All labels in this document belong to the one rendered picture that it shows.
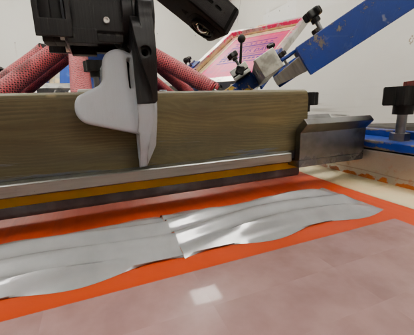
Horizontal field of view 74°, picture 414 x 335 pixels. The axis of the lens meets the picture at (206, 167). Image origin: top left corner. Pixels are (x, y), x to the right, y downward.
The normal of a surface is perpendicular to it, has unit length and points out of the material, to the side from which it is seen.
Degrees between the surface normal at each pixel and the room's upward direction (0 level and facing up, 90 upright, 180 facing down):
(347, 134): 90
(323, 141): 90
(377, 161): 90
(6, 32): 90
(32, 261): 33
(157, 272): 0
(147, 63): 100
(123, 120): 82
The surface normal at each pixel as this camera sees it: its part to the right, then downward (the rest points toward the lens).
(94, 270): 0.24, -0.63
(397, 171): -0.93, 0.11
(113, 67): 0.37, 0.06
